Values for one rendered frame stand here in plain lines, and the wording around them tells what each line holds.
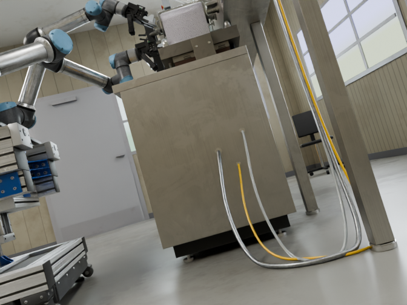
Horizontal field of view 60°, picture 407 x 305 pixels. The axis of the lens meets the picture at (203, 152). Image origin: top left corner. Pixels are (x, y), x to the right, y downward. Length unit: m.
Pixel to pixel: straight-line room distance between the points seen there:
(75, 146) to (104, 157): 0.45
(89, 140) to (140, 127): 3.86
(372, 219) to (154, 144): 0.97
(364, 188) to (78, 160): 4.73
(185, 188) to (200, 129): 0.28
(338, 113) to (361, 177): 0.21
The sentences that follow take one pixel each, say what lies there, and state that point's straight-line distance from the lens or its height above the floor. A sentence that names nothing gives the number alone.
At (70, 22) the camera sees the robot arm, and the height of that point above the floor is 1.36.
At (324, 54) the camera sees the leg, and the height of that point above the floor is 0.63.
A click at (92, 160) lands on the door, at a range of 5.49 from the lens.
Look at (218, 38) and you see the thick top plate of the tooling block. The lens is 1.80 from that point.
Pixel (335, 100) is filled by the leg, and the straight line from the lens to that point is 1.19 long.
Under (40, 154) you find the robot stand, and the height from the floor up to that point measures 0.72.
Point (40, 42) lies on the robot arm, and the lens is 1.79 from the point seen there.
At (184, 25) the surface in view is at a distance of 2.06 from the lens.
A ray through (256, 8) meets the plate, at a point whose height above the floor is 1.14.
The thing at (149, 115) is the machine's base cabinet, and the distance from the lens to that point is 1.69.
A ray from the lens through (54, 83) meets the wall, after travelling 5.87.
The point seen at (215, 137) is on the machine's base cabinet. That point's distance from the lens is 1.63.
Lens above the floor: 0.36
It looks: 4 degrees up
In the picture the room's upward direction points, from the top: 16 degrees counter-clockwise
